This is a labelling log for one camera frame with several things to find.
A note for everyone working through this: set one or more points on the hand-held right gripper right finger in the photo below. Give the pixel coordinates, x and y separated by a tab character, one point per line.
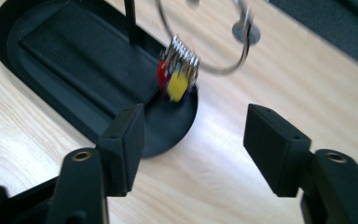
276	149

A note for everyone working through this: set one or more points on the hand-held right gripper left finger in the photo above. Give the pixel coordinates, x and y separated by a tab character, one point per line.
122	149

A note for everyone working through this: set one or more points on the black key rack with oval tray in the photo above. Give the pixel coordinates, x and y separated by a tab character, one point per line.
167	124

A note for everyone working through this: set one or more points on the small grey round disc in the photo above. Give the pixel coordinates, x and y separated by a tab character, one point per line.
255	34

